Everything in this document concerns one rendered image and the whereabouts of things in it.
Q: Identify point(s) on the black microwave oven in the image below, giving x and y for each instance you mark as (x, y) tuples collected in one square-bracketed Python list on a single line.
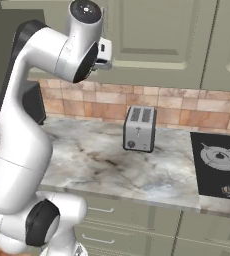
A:
[(33, 103)]

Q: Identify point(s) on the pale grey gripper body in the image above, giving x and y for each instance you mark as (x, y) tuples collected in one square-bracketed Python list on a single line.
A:
[(104, 64)]

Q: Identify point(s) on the wide green wall cabinet door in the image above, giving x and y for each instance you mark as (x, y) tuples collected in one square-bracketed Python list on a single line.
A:
[(153, 33)]

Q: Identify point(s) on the silver two-slot toaster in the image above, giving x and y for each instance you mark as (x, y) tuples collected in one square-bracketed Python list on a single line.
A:
[(138, 133)]

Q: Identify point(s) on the hob control knob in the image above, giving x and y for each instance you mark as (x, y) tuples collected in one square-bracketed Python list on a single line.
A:
[(226, 190)]

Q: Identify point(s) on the green drawer front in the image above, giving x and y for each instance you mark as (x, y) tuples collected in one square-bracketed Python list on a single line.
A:
[(130, 213), (133, 241)]

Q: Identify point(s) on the green base cupboard door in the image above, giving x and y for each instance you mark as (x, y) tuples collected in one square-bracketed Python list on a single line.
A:
[(210, 236)]

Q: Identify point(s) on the black hob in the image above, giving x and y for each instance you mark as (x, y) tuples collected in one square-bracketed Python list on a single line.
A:
[(217, 160)]

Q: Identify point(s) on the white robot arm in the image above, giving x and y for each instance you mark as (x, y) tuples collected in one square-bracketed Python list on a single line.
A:
[(20, 133)]

